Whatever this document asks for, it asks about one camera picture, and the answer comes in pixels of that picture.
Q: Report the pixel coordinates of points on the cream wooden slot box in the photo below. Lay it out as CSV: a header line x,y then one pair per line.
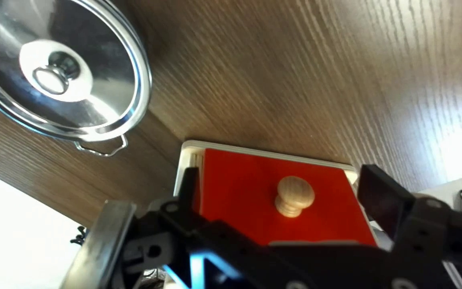
x,y
189,154

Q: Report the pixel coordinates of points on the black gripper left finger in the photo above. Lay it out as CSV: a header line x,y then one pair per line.
x,y
190,187

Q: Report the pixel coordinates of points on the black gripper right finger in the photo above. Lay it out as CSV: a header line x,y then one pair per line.
x,y
384,194

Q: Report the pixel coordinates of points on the small metal bowl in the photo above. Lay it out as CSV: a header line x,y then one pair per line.
x,y
97,70

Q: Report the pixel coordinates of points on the red box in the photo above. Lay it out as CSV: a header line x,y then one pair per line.
x,y
237,187

